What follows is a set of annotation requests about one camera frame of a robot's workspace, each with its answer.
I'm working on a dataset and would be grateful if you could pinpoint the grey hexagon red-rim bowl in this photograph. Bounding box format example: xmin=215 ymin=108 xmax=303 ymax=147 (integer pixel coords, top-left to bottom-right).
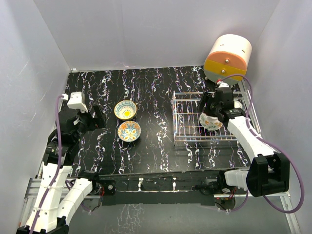
xmin=234 ymin=100 xmax=243 ymax=110

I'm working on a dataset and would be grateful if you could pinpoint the white floral leaf bowl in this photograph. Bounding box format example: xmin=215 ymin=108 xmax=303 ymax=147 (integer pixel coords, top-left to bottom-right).
xmin=199 ymin=113 xmax=223 ymax=131

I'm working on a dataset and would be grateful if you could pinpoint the yellow blue mandala bowl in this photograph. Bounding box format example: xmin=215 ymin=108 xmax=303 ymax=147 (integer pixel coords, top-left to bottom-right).
xmin=114 ymin=100 xmax=137 ymax=120

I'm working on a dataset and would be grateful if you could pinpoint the orange blue ornate bowl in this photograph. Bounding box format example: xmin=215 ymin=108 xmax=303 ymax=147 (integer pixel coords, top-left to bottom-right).
xmin=117 ymin=120 xmax=141 ymax=142

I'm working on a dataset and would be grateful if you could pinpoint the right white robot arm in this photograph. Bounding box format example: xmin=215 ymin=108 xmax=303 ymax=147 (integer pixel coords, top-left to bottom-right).
xmin=197 ymin=88 xmax=290 ymax=197

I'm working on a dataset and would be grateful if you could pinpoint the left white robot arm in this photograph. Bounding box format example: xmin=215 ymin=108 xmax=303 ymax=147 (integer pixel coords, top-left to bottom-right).
xmin=17 ymin=105 xmax=106 ymax=234

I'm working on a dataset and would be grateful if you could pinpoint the round pastel drawer cabinet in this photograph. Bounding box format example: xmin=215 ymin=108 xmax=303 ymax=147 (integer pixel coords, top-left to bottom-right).
xmin=203 ymin=34 xmax=252 ymax=85

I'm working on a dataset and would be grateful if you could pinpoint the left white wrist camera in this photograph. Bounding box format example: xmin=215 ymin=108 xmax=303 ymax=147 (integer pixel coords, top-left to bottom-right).
xmin=67 ymin=91 xmax=88 ymax=113

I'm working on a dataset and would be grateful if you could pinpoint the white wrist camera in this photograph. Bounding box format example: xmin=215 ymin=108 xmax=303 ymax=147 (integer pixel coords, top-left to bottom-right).
xmin=216 ymin=79 xmax=230 ymax=88
xmin=67 ymin=91 xmax=88 ymax=113

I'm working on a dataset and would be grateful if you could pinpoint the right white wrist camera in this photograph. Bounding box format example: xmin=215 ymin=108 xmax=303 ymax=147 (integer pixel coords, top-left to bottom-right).
xmin=216 ymin=79 xmax=230 ymax=88

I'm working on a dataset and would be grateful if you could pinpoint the white wire dish rack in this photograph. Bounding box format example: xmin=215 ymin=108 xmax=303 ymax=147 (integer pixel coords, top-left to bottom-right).
xmin=171 ymin=91 xmax=247 ymax=142

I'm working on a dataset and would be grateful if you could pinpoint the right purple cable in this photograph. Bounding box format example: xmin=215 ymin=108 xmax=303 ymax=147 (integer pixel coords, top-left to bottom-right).
xmin=202 ymin=74 xmax=305 ymax=215

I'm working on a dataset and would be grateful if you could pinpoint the purple cable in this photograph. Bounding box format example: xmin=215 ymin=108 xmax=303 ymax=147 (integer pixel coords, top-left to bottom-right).
xmin=28 ymin=94 xmax=69 ymax=234
xmin=202 ymin=74 xmax=305 ymax=215

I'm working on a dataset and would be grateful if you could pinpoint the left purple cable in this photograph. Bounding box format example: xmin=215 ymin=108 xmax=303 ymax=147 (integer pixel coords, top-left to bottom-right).
xmin=28 ymin=94 xmax=69 ymax=234

